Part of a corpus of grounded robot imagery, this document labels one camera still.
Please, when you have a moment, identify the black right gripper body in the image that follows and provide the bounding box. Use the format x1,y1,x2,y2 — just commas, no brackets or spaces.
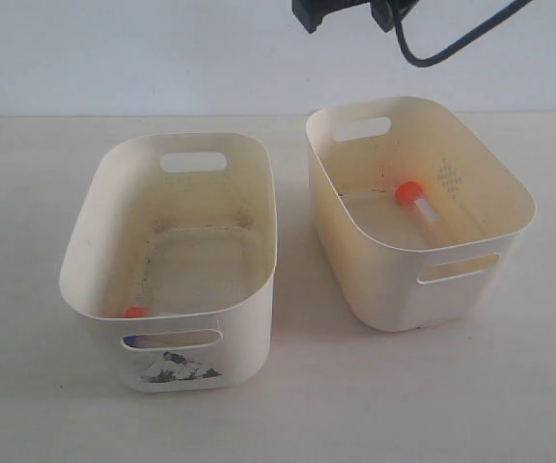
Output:
370,0,418,33

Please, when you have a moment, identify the orange-capped clear tube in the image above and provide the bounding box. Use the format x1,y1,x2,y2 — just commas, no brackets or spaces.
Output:
394,181,453,248
123,306,176,319

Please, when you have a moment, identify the cream plastic bin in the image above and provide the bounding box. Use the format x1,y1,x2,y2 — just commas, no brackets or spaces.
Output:
59,132,278,393
306,96,536,332

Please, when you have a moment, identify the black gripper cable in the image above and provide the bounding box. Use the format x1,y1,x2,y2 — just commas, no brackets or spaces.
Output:
393,0,535,68

